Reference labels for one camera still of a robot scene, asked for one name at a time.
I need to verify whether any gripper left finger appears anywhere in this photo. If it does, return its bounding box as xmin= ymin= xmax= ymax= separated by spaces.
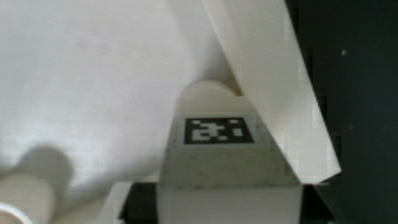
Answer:
xmin=94 ymin=181 xmax=160 ymax=224

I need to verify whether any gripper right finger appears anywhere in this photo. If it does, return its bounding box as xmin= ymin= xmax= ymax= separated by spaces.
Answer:
xmin=300 ymin=184 xmax=339 ymax=224

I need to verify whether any white table leg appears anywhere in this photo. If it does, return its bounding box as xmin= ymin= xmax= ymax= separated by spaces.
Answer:
xmin=156 ymin=81 xmax=302 ymax=224

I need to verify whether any white square tabletop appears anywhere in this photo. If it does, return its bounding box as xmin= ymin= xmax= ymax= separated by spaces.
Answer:
xmin=0 ymin=0 xmax=341 ymax=224

